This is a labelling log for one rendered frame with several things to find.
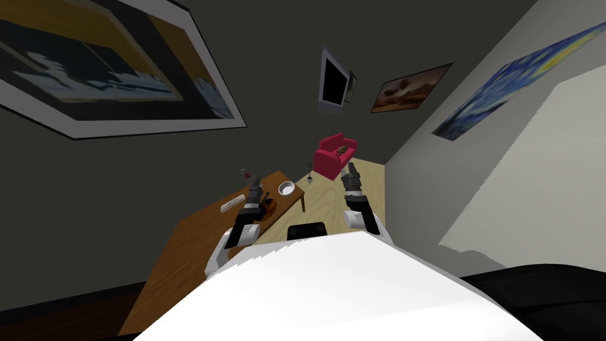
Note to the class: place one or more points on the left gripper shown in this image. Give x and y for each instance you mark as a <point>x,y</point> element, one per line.
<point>255,190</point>

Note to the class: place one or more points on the orange landscape picture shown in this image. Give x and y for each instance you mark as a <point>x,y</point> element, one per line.
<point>409,88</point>

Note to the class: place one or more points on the small potted plant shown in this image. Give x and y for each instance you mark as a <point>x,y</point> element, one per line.
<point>308,171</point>

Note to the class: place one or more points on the large white framed picture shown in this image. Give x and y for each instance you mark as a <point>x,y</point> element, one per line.
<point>109,71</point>

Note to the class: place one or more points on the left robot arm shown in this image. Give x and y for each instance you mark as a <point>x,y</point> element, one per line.
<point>241,229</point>

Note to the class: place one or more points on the brown round object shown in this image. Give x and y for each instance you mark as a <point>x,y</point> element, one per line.
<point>269,209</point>

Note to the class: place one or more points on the white flat remote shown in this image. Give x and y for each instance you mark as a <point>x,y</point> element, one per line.
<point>232,203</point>

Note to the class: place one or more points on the small dark framed picture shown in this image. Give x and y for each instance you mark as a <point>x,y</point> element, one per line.
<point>351,87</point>

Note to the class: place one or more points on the brown wooden table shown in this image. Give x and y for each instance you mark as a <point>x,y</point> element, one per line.
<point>184,251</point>

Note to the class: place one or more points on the white bowl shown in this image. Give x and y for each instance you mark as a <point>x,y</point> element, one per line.
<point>286,188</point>

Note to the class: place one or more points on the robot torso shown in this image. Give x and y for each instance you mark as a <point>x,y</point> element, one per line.
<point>331,284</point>

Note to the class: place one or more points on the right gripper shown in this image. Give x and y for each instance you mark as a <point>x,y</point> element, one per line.
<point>352,182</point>

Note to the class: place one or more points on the blue starry night picture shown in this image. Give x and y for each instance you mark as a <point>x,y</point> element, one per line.
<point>516,80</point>

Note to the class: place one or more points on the grey bottle with red label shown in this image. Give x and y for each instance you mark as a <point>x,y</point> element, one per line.
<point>245,174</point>

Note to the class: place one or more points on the dark window with white frame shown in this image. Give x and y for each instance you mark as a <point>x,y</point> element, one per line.
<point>333,84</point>

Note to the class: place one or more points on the red sofa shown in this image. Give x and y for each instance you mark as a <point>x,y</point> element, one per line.
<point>333,158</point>

